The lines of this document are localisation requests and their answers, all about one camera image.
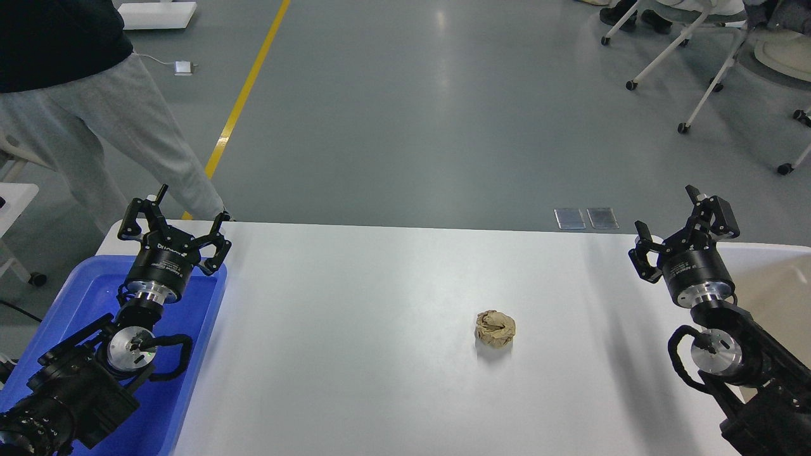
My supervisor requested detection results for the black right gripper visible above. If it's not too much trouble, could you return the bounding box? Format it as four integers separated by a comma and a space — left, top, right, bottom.
628, 185, 741, 309

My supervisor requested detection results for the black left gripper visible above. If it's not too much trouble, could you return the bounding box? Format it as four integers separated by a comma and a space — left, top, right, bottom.
117, 184, 232, 304

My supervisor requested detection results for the brown paper ball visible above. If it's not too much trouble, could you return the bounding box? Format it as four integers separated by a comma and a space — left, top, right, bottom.
475, 310, 516, 348

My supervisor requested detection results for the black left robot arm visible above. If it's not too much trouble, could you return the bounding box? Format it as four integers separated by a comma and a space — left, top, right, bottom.
2, 185, 231, 455

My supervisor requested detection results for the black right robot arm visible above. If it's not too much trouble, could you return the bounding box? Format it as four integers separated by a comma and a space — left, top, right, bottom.
629, 185, 810, 455

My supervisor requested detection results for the right metal floor plate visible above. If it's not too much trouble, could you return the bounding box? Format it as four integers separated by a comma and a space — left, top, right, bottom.
586, 207, 619, 230

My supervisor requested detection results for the metal floor plate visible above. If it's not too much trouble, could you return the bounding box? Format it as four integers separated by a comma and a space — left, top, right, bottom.
554, 208, 586, 231
586, 207, 619, 230

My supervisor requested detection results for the blue plastic bin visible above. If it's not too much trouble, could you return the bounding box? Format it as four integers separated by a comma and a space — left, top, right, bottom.
0, 255, 228, 456

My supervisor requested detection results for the beige plastic bin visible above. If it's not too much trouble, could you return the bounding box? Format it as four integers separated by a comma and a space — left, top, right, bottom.
719, 243, 810, 367

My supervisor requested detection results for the left metal floor plate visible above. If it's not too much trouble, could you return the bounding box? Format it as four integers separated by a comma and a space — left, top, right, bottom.
554, 208, 586, 231

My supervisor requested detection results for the white power adapter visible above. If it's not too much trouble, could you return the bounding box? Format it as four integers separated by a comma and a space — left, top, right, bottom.
173, 61, 195, 76

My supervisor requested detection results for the person in grey trousers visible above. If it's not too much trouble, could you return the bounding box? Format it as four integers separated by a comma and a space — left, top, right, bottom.
1, 1, 226, 231

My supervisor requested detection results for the white rolling chair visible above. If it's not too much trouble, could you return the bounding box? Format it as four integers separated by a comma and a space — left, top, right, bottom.
600, 1, 750, 134
754, 25, 811, 176

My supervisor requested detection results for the white foam board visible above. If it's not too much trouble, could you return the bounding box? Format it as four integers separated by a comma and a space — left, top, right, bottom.
118, 1, 198, 30

